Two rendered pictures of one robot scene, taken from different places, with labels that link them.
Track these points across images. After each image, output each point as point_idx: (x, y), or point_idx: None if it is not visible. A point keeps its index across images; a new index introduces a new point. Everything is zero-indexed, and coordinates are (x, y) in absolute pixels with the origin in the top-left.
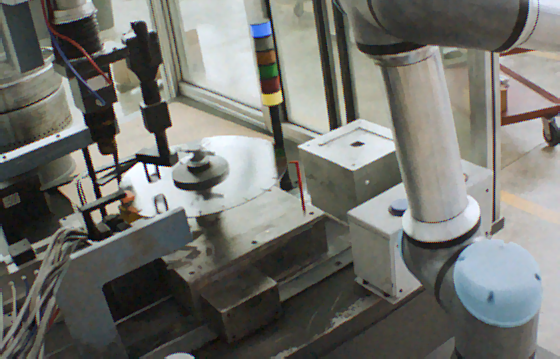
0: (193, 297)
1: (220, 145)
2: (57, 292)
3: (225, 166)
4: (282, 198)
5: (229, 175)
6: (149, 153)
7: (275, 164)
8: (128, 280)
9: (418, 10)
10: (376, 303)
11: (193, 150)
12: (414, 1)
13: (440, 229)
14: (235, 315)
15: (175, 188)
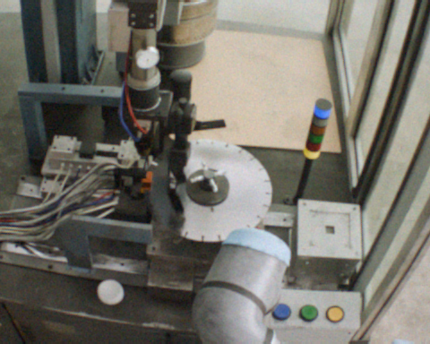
0: (147, 260)
1: (245, 167)
2: (59, 226)
3: (221, 197)
4: None
5: (218, 206)
6: (173, 164)
7: (249, 219)
8: (123, 220)
9: (195, 330)
10: None
11: (205, 176)
12: (195, 326)
13: None
14: (157, 289)
15: (181, 190)
